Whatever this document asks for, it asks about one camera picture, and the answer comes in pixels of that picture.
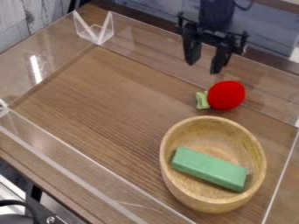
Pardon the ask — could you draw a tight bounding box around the wooden bowl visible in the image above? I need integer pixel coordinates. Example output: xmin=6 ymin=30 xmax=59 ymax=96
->
xmin=159 ymin=115 xmax=267 ymax=214

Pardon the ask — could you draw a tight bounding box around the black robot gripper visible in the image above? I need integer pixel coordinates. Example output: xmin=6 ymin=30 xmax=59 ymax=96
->
xmin=177 ymin=0 xmax=249 ymax=74

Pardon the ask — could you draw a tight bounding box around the clear acrylic table barrier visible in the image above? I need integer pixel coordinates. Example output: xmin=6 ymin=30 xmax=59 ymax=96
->
xmin=0 ymin=5 xmax=299 ymax=224

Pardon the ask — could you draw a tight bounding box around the green rectangular block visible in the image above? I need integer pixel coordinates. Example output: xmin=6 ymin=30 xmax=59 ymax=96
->
xmin=171 ymin=146 xmax=248 ymax=193

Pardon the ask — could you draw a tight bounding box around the clear acrylic corner bracket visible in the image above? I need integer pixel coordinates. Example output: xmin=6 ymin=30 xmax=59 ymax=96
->
xmin=72 ymin=11 xmax=115 ymax=46

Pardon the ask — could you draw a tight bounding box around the red plush strawberry toy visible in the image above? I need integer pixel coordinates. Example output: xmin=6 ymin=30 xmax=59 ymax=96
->
xmin=195 ymin=80 xmax=245 ymax=110

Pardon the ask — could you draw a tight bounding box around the black cable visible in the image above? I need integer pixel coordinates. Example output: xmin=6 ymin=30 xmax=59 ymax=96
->
xmin=0 ymin=199 xmax=38 ymax=224

